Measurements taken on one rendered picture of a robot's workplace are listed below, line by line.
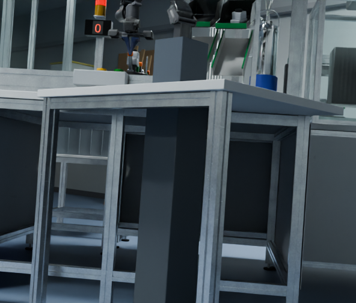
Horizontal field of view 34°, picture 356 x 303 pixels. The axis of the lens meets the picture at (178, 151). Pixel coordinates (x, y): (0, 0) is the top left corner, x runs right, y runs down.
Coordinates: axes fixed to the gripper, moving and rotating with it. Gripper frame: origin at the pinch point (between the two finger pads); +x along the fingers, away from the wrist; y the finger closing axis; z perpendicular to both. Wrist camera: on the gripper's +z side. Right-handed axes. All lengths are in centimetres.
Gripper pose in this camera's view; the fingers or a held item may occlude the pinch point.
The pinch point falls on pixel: (130, 47)
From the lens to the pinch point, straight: 249.6
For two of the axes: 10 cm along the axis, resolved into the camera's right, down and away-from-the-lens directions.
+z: -0.9, -0.4, -10.0
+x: -0.6, 10.0, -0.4
